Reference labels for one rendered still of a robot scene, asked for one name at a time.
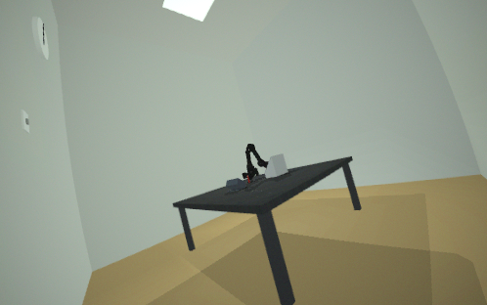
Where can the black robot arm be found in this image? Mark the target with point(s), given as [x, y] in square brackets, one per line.
[261, 162]

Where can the grey sloped panel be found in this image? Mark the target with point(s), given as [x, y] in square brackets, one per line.
[235, 185]

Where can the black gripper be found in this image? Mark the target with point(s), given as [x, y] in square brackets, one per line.
[251, 174]

